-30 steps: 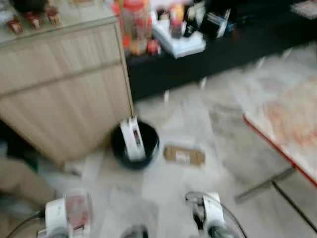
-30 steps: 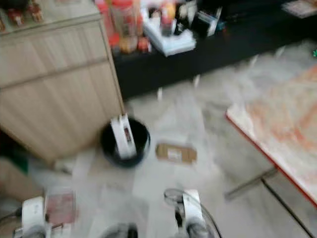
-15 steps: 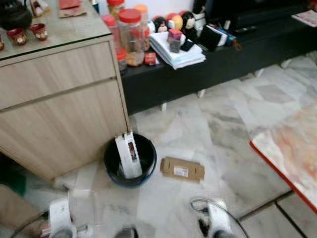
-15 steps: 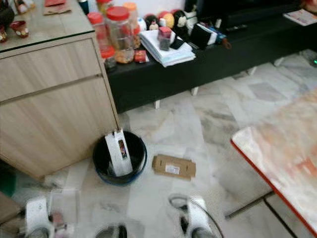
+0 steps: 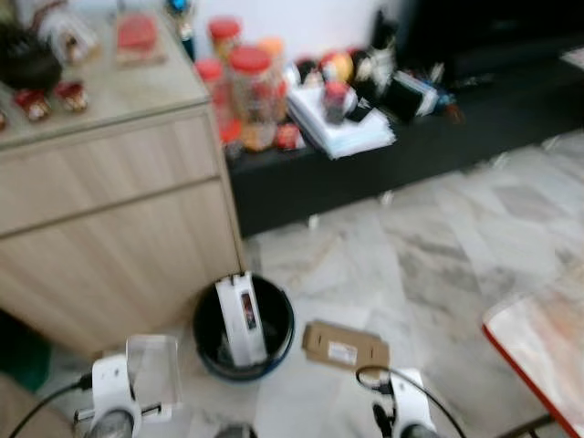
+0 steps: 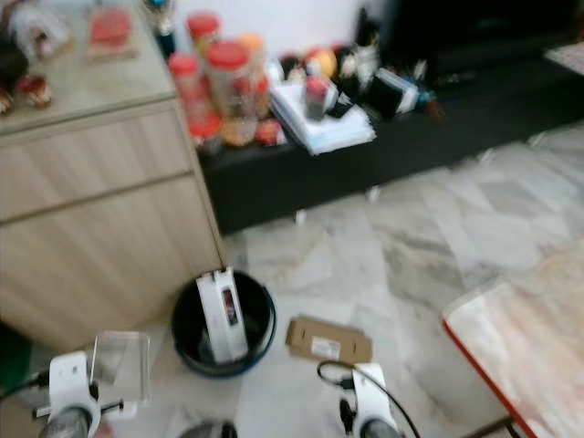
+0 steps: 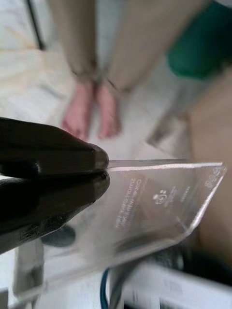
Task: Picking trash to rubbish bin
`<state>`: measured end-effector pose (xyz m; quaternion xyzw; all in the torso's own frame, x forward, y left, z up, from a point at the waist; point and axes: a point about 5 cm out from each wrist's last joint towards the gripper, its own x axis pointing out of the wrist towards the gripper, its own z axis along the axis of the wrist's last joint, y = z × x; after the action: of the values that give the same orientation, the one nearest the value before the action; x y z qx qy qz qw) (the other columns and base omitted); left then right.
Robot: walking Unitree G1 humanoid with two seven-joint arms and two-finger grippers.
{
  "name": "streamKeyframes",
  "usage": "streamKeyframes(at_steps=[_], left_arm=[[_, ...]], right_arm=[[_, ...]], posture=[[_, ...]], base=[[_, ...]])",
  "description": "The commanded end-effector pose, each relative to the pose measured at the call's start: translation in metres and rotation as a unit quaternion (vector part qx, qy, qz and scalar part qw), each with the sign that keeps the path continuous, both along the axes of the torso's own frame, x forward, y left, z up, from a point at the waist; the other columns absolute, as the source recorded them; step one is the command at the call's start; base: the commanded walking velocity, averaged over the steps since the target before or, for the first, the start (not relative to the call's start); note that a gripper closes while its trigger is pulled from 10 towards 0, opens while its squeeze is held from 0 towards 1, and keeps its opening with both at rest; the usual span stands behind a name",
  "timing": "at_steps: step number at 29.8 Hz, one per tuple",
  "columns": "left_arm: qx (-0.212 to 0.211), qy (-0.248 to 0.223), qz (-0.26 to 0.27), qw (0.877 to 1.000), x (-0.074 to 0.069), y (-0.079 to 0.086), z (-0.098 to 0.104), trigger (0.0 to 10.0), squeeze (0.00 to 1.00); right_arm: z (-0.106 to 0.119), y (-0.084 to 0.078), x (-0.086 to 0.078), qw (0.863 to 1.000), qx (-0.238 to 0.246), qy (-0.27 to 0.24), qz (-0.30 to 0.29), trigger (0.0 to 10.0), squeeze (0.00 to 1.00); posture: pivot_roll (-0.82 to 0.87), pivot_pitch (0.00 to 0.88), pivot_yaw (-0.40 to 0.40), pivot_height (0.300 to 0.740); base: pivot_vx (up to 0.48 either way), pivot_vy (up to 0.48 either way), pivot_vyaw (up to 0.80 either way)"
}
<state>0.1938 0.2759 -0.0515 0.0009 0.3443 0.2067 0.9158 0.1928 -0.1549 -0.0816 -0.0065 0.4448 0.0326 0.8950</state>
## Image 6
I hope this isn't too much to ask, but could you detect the clear plastic container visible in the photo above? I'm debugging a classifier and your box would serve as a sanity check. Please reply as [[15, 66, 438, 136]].
[[89, 329, 152, 420]]

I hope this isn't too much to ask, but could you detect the black round rubbish bin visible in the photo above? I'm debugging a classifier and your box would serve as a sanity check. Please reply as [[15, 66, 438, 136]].
[[170, 269, 278, 379]]

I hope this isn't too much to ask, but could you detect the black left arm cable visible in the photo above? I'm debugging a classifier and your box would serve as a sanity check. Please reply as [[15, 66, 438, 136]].
[[0, 369, 57, 404]]

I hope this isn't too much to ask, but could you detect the tiny red jar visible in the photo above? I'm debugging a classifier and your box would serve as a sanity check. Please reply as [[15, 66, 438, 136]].
[[255, 118, 285, 148]]

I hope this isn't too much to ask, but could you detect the long black TV bench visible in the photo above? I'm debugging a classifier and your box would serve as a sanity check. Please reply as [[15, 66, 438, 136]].
[[199, 50, 584, 236]]

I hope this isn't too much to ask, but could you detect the orange lid jar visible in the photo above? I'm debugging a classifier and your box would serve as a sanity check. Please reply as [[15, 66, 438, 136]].
[[237, 33, 266, 67]]

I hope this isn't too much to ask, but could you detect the pink white book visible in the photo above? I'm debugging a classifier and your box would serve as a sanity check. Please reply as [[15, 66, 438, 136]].
[[542, 40, 584, 75]]

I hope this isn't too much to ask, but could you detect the green bag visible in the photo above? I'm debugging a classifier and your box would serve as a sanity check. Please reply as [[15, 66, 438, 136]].
[[0, 323, 34, 390]]

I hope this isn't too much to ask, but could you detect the slim red lid jar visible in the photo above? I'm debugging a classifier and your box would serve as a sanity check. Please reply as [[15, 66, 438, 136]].
[[169, 52, 209, 143]]

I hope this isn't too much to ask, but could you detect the blue trophy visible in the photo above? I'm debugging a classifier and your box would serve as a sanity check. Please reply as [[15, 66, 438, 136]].
[[145, 0, 177, 57]]

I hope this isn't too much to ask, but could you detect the black white box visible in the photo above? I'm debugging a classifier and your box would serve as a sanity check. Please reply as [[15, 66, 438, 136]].
[[364, 68, 422, 120]]

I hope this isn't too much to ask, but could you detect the white printed carton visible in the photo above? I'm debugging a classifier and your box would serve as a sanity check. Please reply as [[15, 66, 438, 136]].
[[195, 266, 250, 365]]

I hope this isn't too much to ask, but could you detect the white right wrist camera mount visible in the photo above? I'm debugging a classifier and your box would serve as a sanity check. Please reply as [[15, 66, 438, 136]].
[[350, 362, 399, 434]]

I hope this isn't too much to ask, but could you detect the clear tub red lid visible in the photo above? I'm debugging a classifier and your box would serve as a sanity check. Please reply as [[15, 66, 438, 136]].
[[86, 6, 134, 64]]

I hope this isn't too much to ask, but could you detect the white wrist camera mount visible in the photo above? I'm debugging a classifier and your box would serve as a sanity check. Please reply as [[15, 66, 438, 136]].
[[350, 362, 399, 434], [49, 350, 98, 426]]

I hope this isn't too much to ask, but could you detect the flat brown labelled box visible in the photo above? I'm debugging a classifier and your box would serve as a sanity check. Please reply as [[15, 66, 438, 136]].
[[284, 314, 374, 367]]

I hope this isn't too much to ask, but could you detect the light wooden cabinet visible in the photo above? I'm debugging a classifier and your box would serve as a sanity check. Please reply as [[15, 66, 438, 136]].
[[0, 16, 228, 354]]

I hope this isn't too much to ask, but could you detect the black round pot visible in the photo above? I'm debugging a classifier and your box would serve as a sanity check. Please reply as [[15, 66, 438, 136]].
[[0, 40, 31, 93]]

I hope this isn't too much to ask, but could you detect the black television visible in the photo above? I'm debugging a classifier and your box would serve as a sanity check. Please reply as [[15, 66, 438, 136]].
[[378, 0, 584, 80]]

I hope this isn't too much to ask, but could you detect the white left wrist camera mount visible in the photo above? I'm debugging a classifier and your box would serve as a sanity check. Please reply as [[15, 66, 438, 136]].
[[49, 350, 98, 426]]

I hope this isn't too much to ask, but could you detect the large red lid jar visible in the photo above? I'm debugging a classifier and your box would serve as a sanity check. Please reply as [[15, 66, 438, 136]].
[[205, 40, 262, 150]]

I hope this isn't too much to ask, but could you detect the clear snack packet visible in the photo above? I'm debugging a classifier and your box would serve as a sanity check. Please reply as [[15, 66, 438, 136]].
[[5, 0, 75, 61]]

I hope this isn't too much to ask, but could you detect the dark jar red lid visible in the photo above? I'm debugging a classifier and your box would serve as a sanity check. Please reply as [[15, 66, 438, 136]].
[[302, 75, 333, 120]]

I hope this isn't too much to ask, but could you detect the white paper stack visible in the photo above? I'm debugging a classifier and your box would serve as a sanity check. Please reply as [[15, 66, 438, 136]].
[[268, 79, 378, 157]]

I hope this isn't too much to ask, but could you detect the tall red lid jar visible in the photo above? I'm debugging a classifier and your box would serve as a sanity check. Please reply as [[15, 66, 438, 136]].
[[186, 11, 223, 61]]

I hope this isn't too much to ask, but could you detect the yellow orange round ornament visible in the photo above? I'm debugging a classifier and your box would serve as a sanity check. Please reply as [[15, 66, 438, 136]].
[[300, 45, 339, 82]]

